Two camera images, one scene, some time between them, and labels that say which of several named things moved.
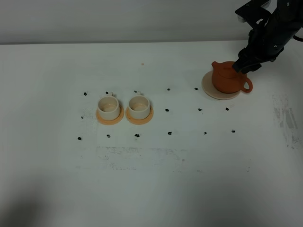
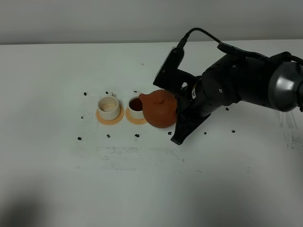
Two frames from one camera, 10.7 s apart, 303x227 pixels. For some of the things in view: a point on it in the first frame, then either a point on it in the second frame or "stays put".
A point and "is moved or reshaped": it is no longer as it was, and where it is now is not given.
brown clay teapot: x=226 y=79 is moved or reshaped
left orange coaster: x=110 y=122 stays put
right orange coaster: x=139 y=121 stays put
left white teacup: x=108 y=107 stays put
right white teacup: x=139 y=106 stays put
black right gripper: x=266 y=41 -> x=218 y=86
